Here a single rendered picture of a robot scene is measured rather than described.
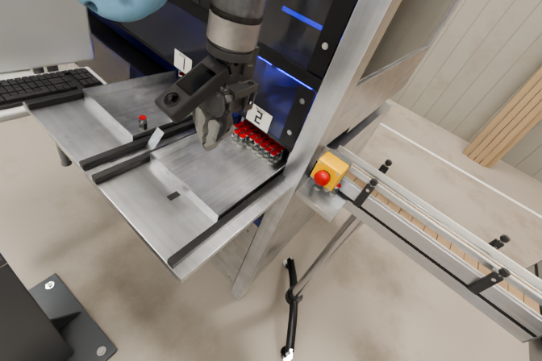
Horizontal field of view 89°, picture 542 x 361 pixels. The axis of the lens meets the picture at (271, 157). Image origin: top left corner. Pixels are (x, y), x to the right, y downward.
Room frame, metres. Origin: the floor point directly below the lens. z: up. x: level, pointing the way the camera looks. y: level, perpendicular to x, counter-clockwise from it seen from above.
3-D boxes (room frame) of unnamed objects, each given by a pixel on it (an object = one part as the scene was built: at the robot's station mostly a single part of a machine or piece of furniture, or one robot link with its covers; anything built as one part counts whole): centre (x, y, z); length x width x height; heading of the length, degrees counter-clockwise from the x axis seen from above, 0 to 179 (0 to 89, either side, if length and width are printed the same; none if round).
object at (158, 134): (0.50, 0.34, 0.91); 0.14 x 0.03 x 0.06; 155
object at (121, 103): (0.73, 0.42, 0.90); 0.34 x 0.26 x 0.04; 155
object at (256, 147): (0.69, 0.07, 0.90); 0.18 x 0.02 x 0.05; 65
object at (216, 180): (0.59, 0.11, 0.90); 0.34 x 0.26 x 0.04; 155
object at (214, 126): (0.41, 0.10, 1.13); 0.06 x 0.03 x 0.09; 155
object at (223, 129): (0.38, 0.11, 1.17); 0.05 x 0.02 x 0.09; 65
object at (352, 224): (0.66, -0.35, 0.46); 0.09 x 0.09 x 0.77; 65
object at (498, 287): (0.60, -0.48, 0.92); 0.69 x 0.15 x 0.16; 65
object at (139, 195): (0.60, 0.30, 0.87); 0.70 x 0.48 x 0.02; 65
